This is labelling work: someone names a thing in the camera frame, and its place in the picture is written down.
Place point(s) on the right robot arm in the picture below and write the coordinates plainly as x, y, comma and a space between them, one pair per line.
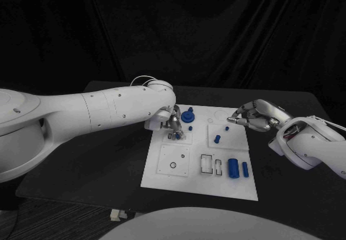
308, 148

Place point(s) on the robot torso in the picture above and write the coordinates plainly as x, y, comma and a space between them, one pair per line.
205, 225

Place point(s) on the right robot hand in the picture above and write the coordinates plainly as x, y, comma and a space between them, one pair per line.
262, 114

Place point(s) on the thick blue cylinder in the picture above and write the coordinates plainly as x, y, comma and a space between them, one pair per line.
234, 168

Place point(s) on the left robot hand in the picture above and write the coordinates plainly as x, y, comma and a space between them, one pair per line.
175, 120

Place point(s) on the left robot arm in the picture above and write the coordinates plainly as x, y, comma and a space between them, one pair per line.
82, 112

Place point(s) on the white table foot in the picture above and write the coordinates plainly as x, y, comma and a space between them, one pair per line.
118, 215

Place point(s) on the blue plug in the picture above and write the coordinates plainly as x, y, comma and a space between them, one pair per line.
217, 139

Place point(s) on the white task board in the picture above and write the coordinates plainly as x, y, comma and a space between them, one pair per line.
200, 180

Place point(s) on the blue gear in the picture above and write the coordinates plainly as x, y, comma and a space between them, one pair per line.
188, 115

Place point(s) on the small blue block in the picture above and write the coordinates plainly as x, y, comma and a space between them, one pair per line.
178, 136

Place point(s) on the thin blue cylinder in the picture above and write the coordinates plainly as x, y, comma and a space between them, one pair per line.
246, 169

